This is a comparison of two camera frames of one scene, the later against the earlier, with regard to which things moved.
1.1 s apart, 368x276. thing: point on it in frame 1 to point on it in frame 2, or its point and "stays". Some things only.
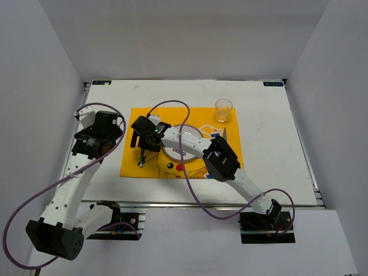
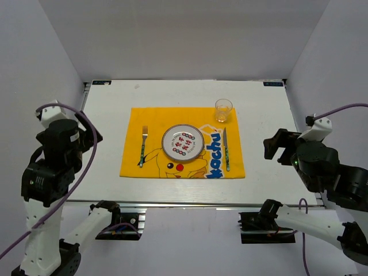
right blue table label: x=275 y=84 stays
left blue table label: x=101 y=82 stays
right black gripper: x=149 y=147 to x=282 y=138
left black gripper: x=87 y=131 to x=87 y=135
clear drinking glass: x=222 y=108 stays
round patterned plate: x=174 y=153 stays
